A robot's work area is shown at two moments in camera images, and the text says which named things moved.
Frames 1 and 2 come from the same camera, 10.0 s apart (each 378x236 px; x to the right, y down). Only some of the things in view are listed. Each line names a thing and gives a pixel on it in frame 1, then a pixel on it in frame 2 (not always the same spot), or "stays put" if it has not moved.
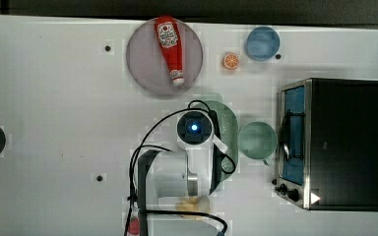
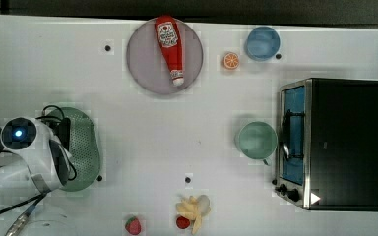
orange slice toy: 231,61 stays put
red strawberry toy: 134,225 stays put
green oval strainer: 228,135 to 85,151
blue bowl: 263,43 stays put
